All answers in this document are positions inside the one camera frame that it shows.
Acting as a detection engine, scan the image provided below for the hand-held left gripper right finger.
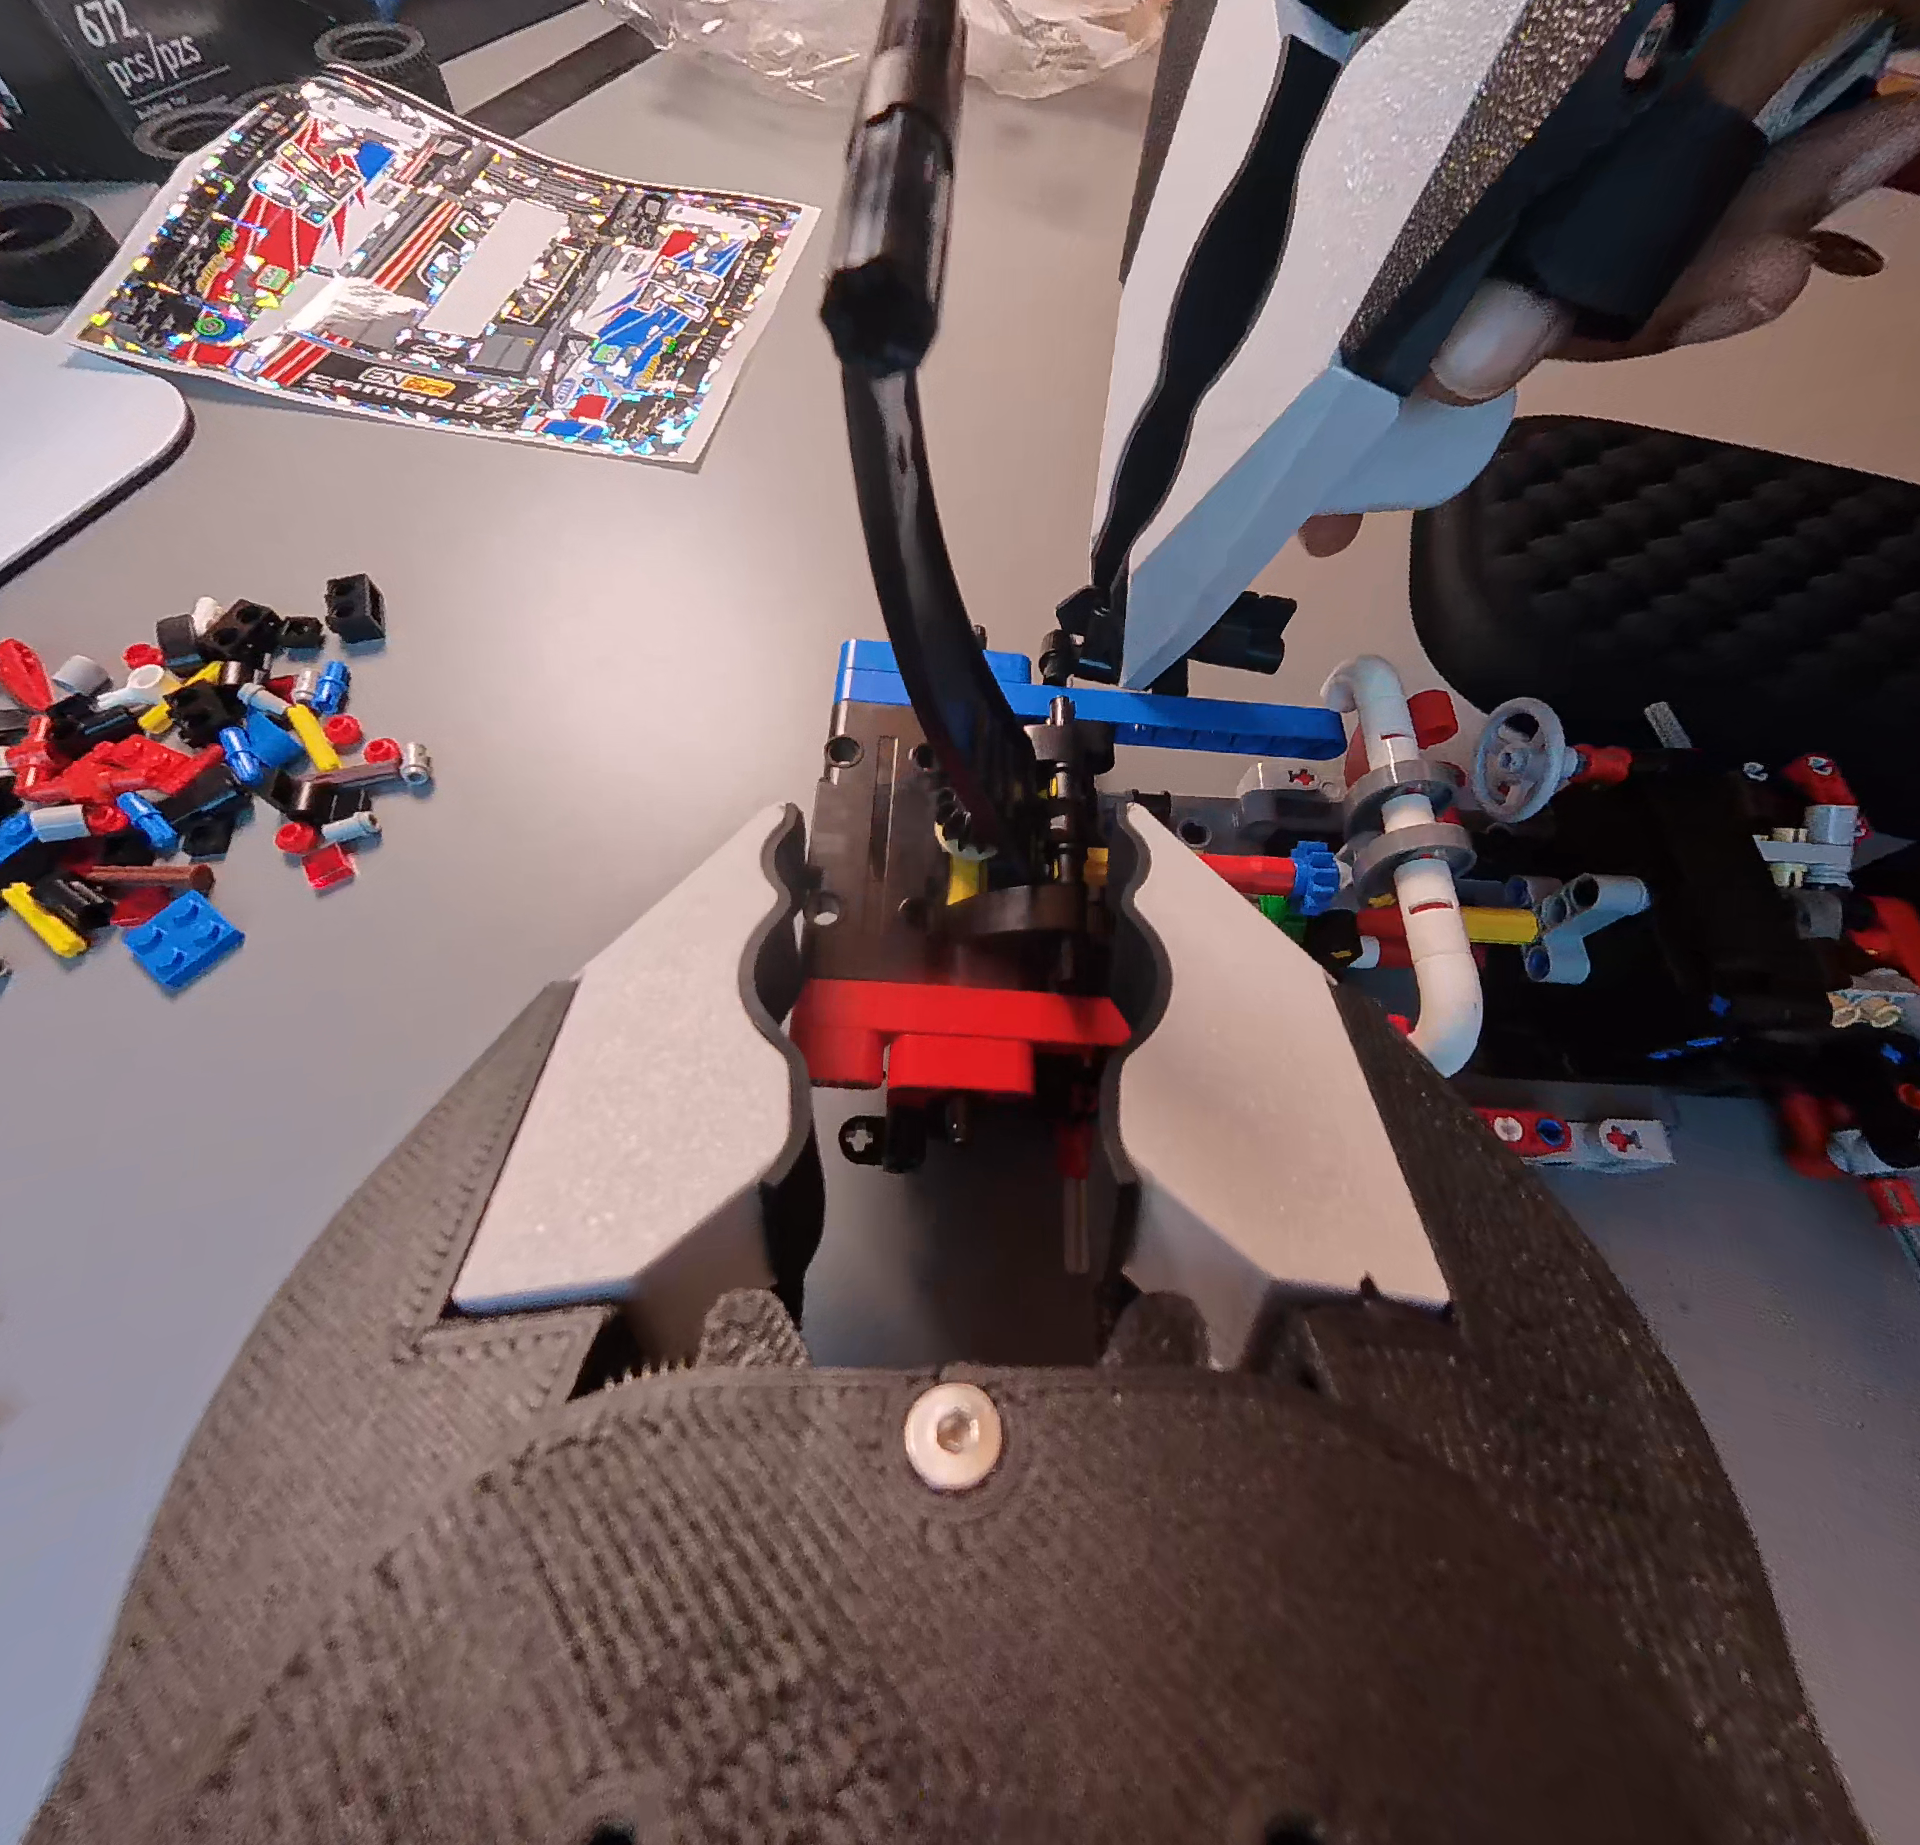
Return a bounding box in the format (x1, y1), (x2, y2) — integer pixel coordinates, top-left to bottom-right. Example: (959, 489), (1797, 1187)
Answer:
(1111, 800), (1457, 1370)

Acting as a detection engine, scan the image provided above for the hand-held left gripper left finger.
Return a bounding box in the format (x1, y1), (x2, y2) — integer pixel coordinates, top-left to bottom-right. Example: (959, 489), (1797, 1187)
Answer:
(448, 801), (818, 1320)

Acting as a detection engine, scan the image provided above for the pile of colourful lego pieces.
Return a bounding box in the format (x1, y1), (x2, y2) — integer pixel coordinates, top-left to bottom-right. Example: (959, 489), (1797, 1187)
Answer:
(0, 572), (437, 992)

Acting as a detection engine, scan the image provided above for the clear plastic bag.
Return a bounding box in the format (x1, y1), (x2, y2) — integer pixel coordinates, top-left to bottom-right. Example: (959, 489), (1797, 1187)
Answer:
(590, 0), (1187, 98)

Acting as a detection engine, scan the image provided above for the black wrist rest pad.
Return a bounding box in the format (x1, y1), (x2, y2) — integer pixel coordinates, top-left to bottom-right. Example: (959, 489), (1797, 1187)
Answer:
(1410, 411), (1920, 767)

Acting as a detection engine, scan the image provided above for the lego car chassis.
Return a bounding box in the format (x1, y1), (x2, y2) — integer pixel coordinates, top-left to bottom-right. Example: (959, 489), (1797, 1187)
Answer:
(785, 633), (1920, 1277)

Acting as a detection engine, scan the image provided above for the black lego set box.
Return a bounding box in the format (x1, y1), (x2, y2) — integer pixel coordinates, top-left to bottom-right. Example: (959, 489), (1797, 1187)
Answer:
(0, 0), (647, 183)

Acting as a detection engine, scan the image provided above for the black rubber lego tyre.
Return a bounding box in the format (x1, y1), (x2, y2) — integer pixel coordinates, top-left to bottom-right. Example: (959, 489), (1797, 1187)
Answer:
(314, 22), (451, 114)
(0, 195), (122, 308)

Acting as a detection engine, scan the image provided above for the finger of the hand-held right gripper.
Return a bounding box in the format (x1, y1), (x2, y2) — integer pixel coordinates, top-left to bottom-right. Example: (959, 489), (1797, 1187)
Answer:
(1115, 0), (1569, 690)
(1088, 0), (1314, 594)

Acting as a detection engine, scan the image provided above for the small black lego assembly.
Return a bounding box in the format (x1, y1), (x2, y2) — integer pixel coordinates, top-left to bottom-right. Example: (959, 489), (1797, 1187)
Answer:
(1040, 586), (1298, 683)

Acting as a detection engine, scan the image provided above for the holographic sticker sheet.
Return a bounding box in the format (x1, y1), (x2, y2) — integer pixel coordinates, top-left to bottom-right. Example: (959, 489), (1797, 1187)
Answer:
(74, 76), (818, 470)

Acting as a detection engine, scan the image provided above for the person's right hand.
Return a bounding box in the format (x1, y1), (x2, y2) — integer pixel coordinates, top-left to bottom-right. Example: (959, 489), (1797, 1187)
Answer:
(1295, 66), (1920, 560)

